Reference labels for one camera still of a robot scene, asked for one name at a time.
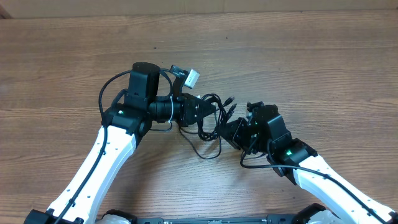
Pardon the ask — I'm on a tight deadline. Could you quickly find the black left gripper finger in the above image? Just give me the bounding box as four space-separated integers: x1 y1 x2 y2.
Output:
186 115 205 126
186 93 216 117

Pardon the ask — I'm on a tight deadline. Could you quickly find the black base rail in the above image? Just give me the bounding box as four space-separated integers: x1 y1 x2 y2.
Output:
99 202 343 224

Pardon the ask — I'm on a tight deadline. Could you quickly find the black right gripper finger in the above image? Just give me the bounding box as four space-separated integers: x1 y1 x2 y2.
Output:
216 120 238 136
223 136 241 150

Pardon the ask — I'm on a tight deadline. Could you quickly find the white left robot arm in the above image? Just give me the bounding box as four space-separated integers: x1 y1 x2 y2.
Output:
24 62 215 223

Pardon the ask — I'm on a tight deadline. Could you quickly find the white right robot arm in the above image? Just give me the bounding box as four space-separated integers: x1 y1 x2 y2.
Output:
218 102 397 223

